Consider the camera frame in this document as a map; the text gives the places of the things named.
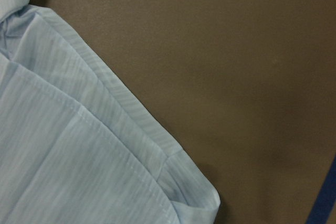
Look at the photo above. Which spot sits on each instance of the light blue button shirt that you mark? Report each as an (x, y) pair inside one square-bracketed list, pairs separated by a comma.
[(76, 145)]

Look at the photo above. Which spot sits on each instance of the brown paper table cover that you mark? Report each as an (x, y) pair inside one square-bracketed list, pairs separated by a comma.
[(247, 87)]

